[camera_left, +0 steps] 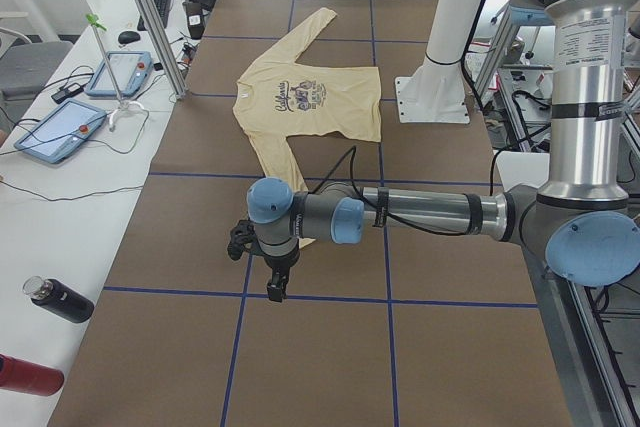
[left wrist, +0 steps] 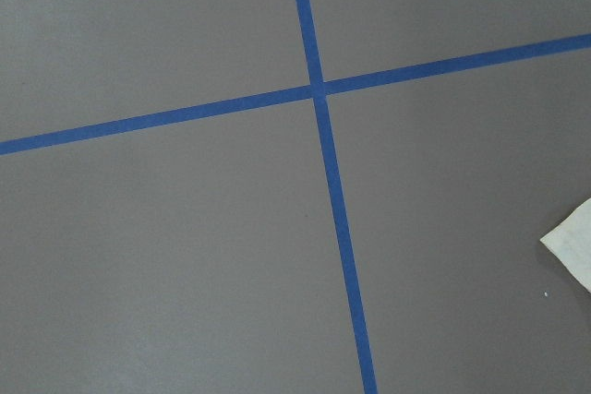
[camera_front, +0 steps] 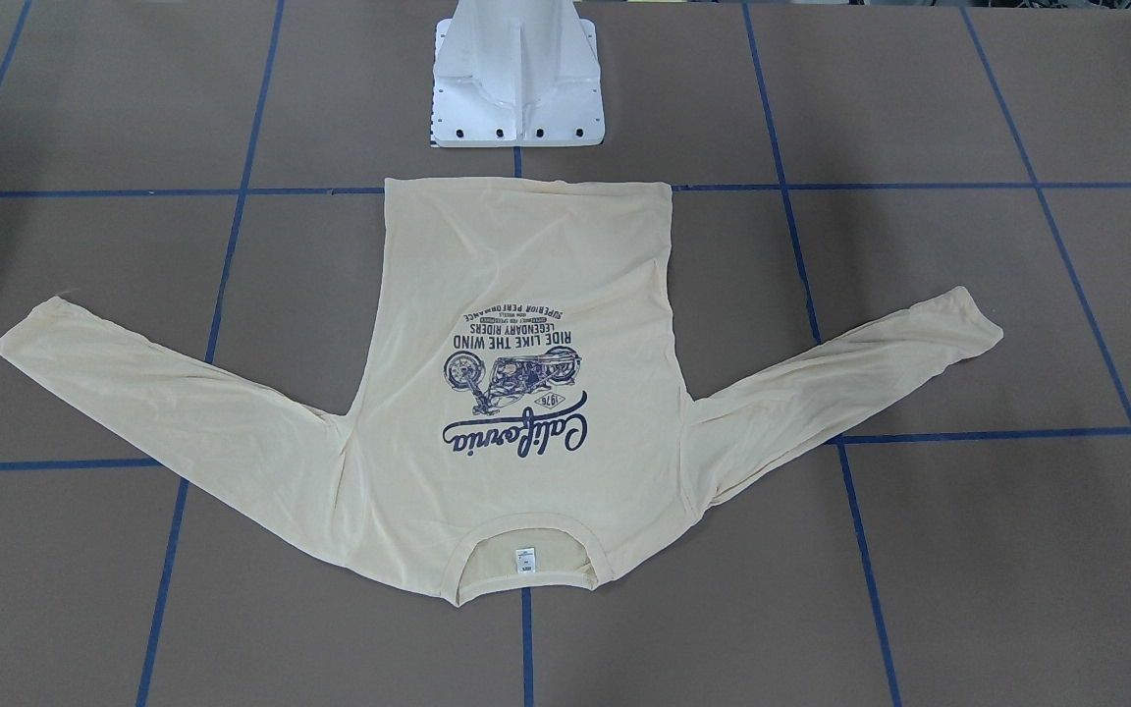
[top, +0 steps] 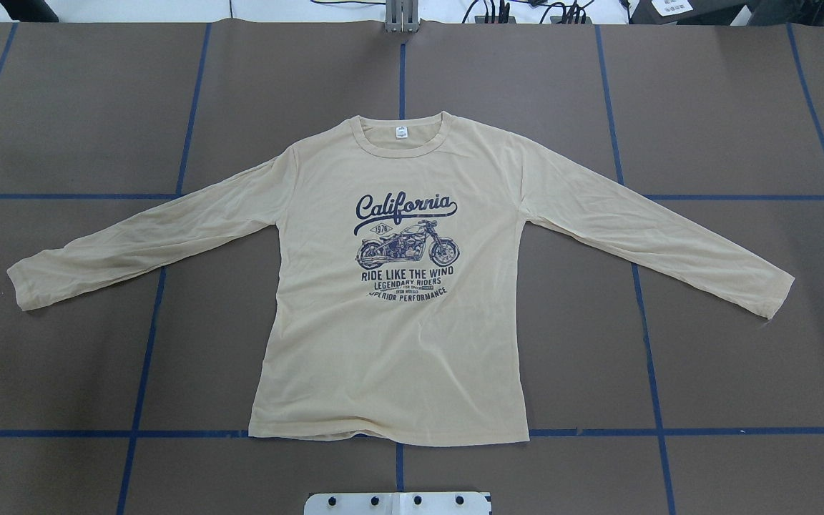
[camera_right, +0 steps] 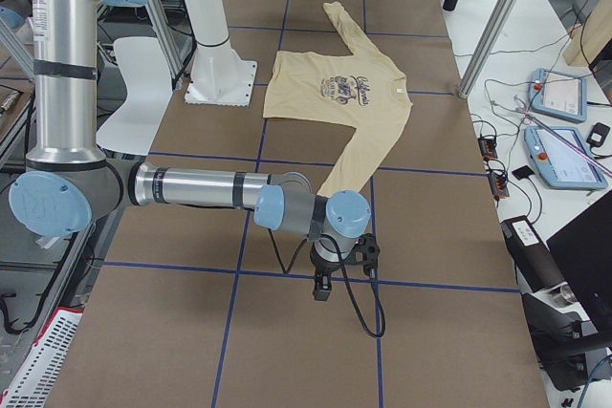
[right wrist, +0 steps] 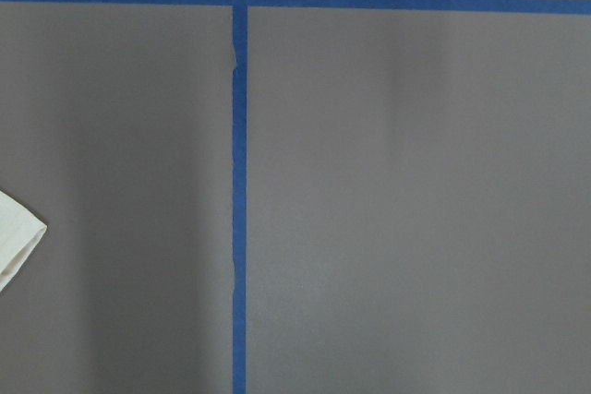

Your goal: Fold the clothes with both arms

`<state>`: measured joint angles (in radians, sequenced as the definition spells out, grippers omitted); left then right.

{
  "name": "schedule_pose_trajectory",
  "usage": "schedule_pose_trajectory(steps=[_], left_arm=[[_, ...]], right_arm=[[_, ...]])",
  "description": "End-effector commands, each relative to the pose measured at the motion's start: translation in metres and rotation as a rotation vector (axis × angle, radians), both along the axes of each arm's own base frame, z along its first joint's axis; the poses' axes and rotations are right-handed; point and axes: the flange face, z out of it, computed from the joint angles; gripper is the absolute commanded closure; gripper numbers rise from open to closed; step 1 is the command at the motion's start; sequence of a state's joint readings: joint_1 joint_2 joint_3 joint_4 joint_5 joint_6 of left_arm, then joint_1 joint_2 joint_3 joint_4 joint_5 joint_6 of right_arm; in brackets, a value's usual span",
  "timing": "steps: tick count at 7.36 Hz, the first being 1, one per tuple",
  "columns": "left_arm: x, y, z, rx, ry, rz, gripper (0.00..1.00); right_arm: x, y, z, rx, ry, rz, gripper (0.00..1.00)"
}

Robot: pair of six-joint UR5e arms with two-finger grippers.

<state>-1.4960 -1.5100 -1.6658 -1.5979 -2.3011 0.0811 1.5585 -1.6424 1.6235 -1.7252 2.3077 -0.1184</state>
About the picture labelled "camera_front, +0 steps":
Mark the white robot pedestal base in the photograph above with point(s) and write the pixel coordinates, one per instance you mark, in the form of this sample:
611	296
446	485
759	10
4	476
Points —
516	74

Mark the yellow long sleeve shirt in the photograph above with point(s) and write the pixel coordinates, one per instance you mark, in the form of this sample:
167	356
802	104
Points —
522	419

